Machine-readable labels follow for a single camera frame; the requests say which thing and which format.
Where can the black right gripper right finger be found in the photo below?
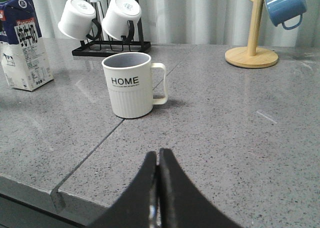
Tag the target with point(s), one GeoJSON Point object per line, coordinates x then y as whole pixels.
{"type": "Point", "coordinates": [181, 203]}

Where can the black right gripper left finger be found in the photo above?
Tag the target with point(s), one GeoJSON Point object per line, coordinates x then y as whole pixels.
{"type": "Point", "coordinates": [137, 206]}

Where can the white HOME mug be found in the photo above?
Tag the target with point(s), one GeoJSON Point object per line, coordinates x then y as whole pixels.
{"type": "Point", "coordinates": [130, 84]}

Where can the white blue milk carton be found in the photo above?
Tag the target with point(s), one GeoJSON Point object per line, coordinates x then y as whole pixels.
{"type": "Point", "coordinates": [23, 55]}

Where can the wooden mug tree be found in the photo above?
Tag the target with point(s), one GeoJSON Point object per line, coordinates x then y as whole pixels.
{"type": "Point", "coordinates": [252, 56]}

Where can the left white hanging mug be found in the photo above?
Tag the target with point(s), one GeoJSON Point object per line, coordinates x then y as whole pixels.
{"type": "Point", "coordinates": [79, 22]}

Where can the white hanging mug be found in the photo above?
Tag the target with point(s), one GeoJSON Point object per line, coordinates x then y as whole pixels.
{"type": "Point", "coordinates": [121, 18]}
{"type": "Point", "coordinates": [79, 22]}

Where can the right white hanging mug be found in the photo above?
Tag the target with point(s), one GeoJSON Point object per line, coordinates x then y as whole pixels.
{"type": "Point", "coordinates": [121, 18]}

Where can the blue enamel mug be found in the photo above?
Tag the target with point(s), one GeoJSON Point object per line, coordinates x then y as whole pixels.
{"type": "Point", "coordinates": [280, 11]}

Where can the black wire mug rack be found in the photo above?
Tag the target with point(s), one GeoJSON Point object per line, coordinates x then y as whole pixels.
{"type": "Point", "coordinates": [105, 45]}

